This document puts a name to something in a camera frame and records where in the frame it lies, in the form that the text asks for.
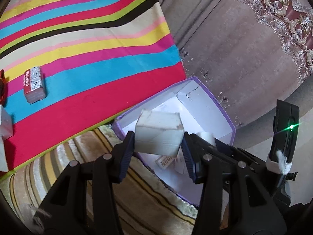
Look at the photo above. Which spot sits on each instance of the ornate patterned carpet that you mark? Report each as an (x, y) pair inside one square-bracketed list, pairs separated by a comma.
[(244, 53)]

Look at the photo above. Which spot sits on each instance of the purple cardboard box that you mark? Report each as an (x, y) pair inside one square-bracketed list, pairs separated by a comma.
[(205, 107)]

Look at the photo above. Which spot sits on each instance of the small red and grey box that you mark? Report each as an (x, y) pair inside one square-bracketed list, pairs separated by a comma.
[(34, 85)]

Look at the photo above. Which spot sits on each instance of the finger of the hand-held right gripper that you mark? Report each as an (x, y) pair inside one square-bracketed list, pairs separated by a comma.
[(229, 150)]

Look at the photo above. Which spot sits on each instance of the plain white cardboard box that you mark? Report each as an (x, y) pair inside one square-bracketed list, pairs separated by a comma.
[(159, 132)]

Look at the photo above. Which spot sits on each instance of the small white box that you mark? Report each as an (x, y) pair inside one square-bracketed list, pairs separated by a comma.
[(5, 122)]

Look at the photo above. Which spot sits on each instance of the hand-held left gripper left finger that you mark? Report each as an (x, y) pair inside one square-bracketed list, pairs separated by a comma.
[(125, 158)]

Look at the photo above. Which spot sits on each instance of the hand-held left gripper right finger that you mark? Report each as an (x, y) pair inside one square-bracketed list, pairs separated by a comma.
[(189, 162)]

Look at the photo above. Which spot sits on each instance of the colourful striped cloth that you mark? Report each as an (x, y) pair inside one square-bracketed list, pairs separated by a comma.
[(85, 41)]

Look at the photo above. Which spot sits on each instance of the white paper slip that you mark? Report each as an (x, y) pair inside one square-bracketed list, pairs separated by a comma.
[(180, 165)]

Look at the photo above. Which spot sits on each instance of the red packet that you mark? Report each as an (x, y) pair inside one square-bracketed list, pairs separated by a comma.
[(2, 85)]

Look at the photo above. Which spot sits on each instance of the white paper box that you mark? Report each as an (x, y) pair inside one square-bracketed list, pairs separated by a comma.
[(3, 154)]

